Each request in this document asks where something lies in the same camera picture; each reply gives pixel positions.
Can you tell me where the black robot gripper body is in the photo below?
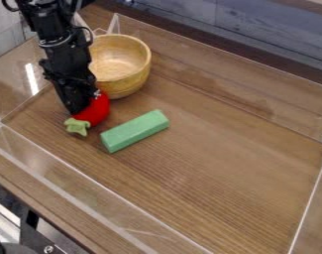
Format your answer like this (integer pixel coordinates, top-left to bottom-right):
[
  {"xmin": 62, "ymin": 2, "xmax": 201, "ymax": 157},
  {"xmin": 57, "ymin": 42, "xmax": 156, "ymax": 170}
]
[{"xmin": 38, "ymin": 33, "xmax": 101, "ymax": 99}]

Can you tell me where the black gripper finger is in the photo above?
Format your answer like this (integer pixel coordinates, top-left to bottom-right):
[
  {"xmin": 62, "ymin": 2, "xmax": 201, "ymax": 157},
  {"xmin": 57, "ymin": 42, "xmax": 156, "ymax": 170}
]
[
  {"xmin": 72, "ymin": 83, "xmax": 97, "ymax": 114},
  {"xmin": 54, "ymin": 79, "xmax": 76, "ymax": 112}
]

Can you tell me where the red plush radish toy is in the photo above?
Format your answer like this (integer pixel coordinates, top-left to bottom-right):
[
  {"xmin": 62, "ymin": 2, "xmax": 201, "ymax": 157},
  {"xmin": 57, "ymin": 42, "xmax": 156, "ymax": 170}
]
[{"xmin": 65, "ymin": 92, "xmax": 110, "ymax": 137}]

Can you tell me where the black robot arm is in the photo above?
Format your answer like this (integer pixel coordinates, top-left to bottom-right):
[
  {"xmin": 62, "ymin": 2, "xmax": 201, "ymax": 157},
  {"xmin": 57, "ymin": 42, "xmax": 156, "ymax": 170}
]
[{"xmin": 2, "ymin": 0, "xmax": 98, "ymax": 114}]

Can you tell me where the wooden bowl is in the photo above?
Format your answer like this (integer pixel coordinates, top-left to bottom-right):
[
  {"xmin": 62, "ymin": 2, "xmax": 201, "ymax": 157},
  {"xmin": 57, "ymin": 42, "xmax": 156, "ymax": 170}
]
[{"xmin": 89, "ymin": 34, "xmax": 152, "ymax": 99}]

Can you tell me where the green rectangular block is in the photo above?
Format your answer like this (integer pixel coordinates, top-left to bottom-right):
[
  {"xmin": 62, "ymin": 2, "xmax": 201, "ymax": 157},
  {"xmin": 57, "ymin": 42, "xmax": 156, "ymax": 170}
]
[{"xmin": 100, "ymin": 110, "xmax": 170, "ymax": 153}]

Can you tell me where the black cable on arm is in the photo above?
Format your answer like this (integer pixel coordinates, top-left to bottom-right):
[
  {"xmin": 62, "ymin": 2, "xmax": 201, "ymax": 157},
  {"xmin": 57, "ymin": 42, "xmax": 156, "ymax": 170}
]
[{"xmin": 73, "ymin": 25, "xmax": 96, "ymax": 50}]

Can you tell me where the clear acrylic tray enclosure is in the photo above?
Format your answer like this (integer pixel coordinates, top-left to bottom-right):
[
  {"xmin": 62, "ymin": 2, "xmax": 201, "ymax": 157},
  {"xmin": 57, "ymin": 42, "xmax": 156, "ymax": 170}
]
[{"xmin": 0, "ymin": 12, "xmax": 322, "ymax": 254}]

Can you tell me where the black metal table frame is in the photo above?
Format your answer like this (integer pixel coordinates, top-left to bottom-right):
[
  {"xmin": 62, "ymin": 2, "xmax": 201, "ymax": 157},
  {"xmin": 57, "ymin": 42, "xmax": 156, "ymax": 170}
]
[{"xmin": 21, "ymin": 210, "xmax": 69, "ymax": 254}]

